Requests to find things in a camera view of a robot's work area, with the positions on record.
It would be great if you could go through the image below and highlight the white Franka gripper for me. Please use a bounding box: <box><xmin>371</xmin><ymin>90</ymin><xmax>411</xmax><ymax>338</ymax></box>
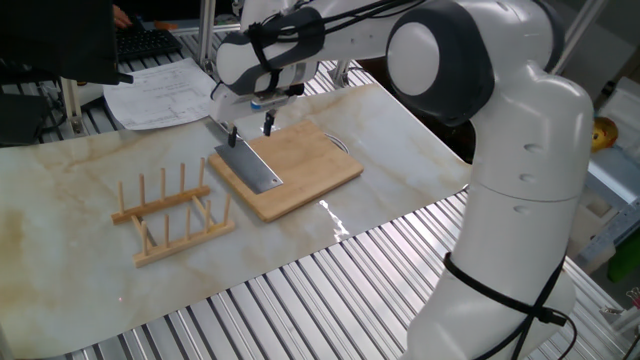
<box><xmin>209</xmin><ymin>85</ymin><xmax>277</xmax><ymax>148</ymax></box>

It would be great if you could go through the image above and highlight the steel cleaver knife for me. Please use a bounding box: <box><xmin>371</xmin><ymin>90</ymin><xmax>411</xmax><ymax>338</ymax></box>
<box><xmin>208</xmin><ymin>120</ymin><xmax>285</xmax><ymax>196</ymax></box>

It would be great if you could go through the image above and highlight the wooden cutting board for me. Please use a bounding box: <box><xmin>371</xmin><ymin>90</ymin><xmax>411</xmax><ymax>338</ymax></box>
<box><xmin>208</xmin><ymin>119</ymin><xmax>365</xmax><ymax>224</ymax></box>

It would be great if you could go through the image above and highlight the person's hand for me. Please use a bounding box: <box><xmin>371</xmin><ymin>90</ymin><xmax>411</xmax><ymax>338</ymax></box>
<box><xmin>112</xmin><ymin>4</ymin><xmax>133</xmax><ymax>30</ymax></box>

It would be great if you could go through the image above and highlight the printed white paper sheet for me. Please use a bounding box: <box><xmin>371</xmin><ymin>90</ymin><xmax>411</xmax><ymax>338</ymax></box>
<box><xmin>102</xmin><ymin>57</ymin><xmax>219</xmax><ymax>132</ymax></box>

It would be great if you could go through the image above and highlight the wooden peg dish rack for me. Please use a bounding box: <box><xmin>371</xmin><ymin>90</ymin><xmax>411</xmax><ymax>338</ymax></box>
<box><xmin>110</xmin><ymin>157</ymin><xmax>237</xmax><ymax>269</ymax></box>

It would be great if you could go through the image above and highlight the black computer keyboard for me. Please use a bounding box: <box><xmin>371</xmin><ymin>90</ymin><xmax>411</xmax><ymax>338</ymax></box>
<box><xmin>115</xmin><ymin>27</ymin><xmax>184</xmax><ymax>64</ymax></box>

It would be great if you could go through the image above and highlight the marble pattern table mat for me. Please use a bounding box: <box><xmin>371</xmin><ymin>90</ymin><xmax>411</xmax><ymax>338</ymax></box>
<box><xmin>0</xmin><ymin>82</ymin><xmax>474</xmax><ymax>360</ymax></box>

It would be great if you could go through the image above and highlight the black computer monitor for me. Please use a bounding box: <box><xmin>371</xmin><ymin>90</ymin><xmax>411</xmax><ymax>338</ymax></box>
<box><xmin>0</xmin><ymin>0</ymin><xmax>135</xmax><ymax>86</ymax></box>

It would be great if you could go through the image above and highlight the black case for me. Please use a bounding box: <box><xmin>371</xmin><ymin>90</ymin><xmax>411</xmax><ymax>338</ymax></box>
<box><xmin>0</xmin><ymin>92</ymin><xmax>54</xmax><ymax>147</ymax></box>

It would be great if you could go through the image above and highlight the yellow red ball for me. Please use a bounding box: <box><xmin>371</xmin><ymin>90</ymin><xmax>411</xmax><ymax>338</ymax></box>
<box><xmin>591</xmin><ymin>116</ymin><xmax>620</xmax><ymax>154</ymax></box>

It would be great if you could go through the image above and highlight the green box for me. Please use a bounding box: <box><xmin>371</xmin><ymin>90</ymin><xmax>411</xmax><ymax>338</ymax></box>
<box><xmin>607</xmin><ymin>229</ymin><xmax>640</xmax><ymax>284</ymax></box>

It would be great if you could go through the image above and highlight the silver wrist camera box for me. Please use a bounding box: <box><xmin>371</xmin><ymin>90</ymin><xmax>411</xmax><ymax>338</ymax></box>
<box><xmin>248</xmin><ymin>91</ymin><xmax>297</xmax><ymax>112</ymax></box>

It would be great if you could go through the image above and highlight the aluminium frame post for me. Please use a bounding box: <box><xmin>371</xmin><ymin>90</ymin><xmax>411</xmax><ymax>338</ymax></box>
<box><xmin>197</xmin><ymin>0</ymin><xmax>217</xmax><ymax>71</ymax></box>
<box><xmin>329</xmin><ymin>58</ymin><xmax>354</xmax><ymax>90</ymax></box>
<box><xmin>59</xmin><ymin>77</ymin><xmax>85</xmax><ymax>136</ymax></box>
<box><xmin>549</xmin><ymin>0</ymin><xmax>611</xmax><ymax>76</ymax></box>

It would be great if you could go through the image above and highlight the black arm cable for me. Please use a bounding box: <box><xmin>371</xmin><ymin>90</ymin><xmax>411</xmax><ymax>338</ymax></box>
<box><xmin>247</xmin><ymin>0</ymin><xmax>576</xmax><ymax>360</ymax></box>

